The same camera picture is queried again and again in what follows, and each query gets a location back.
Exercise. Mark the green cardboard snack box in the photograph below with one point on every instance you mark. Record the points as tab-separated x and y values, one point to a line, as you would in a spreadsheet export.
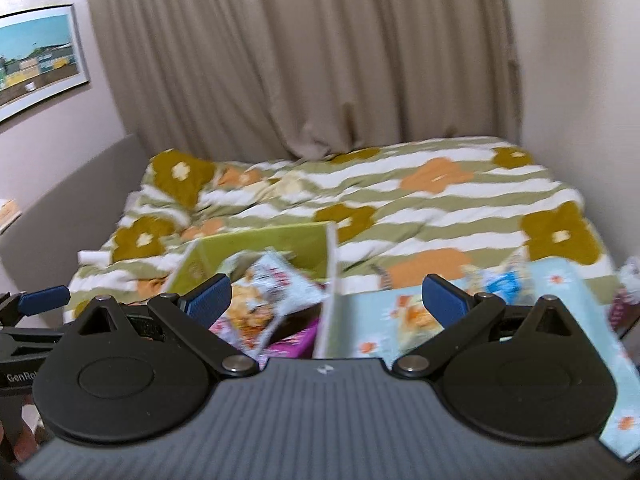
309	247

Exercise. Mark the light blue daisy sheet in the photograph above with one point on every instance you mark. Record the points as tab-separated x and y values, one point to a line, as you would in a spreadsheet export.
541	373

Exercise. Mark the beige curtain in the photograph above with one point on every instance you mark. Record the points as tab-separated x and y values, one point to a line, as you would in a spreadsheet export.
252	80

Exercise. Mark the blue white snack bag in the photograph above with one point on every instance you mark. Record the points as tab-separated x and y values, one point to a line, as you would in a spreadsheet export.
511	280

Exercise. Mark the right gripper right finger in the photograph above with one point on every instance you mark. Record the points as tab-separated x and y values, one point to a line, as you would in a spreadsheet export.
445	301

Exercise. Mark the framed wall picture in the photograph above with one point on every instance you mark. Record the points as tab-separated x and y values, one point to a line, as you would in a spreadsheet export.
41	57

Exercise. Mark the red white cartoon snack bag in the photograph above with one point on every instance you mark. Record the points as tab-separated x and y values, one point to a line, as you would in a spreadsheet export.
266	290

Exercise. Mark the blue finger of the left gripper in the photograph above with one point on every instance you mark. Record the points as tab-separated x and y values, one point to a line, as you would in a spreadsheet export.
34	303

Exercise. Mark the grey headboard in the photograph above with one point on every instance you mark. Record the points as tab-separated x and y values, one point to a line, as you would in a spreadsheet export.
81	212

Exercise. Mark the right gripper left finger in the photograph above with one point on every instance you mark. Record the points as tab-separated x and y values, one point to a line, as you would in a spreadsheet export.
210	299

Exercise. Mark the pink snack bag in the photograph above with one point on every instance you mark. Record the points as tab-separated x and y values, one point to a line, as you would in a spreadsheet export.
295	343

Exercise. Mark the floral striped duvet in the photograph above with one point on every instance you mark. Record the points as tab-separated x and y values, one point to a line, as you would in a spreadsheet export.
401	212

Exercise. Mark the white tissue roll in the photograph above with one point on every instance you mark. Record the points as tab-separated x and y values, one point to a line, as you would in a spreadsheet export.
94	258

